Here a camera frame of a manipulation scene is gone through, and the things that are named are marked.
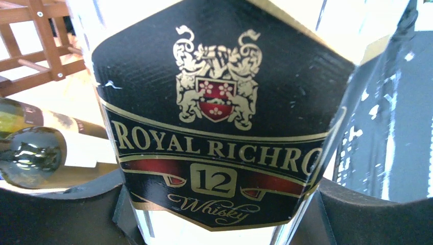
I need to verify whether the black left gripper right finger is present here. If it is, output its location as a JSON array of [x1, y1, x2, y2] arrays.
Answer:
[[291, 179, 432, 244]]

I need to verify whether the dark bottle barcode label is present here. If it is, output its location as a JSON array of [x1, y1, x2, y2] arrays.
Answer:
[[1, 97, 108, 139]]

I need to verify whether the small clear bottle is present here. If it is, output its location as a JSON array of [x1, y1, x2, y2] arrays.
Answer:
[[67, 1, 411, 244]]

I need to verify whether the brown wooden wine rack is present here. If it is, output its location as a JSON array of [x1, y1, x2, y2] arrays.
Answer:
[[1, 1, 85, 97]]

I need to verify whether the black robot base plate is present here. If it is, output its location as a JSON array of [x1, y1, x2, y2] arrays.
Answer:
[[332, 31, 432, 203]]

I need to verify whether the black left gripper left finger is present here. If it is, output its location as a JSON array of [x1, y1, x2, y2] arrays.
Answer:
[[1, 170, 135, 244]]

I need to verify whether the dark bottle rack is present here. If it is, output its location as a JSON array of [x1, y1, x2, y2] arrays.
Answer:
[[0, 127, 119, 190]]

